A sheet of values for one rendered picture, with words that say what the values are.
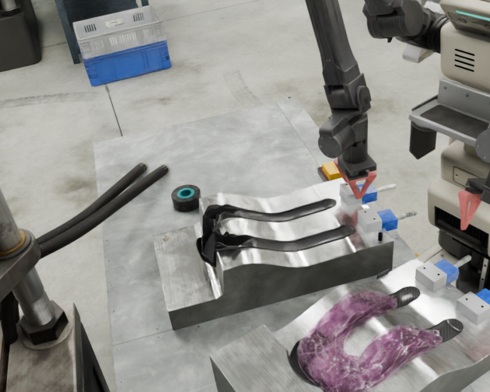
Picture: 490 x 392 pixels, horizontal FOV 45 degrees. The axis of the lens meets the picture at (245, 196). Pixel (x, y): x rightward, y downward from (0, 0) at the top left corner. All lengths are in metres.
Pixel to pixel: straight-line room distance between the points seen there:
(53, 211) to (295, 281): 2.09
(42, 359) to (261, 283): 0.49
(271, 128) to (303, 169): 0.26
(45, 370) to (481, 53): 1.14
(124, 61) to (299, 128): 2.65
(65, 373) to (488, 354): 0.82
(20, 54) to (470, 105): 4.07
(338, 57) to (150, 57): 3.25
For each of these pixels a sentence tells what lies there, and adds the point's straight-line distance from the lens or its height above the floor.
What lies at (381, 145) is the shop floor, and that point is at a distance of 3.28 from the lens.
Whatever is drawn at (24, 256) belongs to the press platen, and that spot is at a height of 1.03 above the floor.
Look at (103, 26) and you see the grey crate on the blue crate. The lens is 4.67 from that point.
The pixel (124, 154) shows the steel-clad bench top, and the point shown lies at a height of 0.80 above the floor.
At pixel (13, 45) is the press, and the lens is 5.02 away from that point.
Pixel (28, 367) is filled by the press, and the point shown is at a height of 0.78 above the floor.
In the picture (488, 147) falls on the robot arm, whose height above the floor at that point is 1.19.
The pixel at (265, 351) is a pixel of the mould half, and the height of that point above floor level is 0.91.
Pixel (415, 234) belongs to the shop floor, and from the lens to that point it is 2.70.
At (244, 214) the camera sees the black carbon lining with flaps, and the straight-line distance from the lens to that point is 1.35.
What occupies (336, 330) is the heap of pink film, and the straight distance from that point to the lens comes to 1.11.
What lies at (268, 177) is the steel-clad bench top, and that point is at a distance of 1.66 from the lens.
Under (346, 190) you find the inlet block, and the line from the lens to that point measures 1.39.
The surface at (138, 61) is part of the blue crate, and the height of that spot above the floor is 0.10.
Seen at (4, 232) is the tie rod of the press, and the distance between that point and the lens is 1.20.
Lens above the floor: 1.75
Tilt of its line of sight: 36 degrees down
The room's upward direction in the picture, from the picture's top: 8 degrees counter-clockwise
